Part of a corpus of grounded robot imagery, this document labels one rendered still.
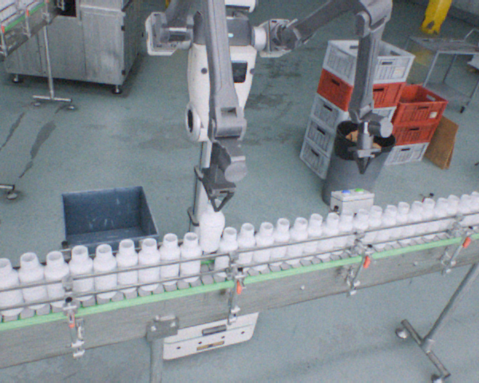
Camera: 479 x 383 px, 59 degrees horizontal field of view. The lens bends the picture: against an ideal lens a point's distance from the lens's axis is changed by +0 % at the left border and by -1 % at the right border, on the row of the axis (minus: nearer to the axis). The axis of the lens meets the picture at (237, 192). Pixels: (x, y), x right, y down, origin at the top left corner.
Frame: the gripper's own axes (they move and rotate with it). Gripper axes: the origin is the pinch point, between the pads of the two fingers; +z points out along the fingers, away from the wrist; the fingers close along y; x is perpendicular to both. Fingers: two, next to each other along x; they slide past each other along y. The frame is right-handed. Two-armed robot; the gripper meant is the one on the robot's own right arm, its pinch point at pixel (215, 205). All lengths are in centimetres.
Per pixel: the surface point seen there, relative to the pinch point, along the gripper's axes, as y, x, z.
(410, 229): 3, 76, 19
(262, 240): 2.4, 16.0, 14.0
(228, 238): 2.1, 4.9, 11.2
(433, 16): -686, 760, 96
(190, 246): 2.4, -6.6, 12.1
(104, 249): -1.0, -29.3, 11.6
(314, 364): -11, 75, 127
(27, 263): 1.4, -47.5, 10.4
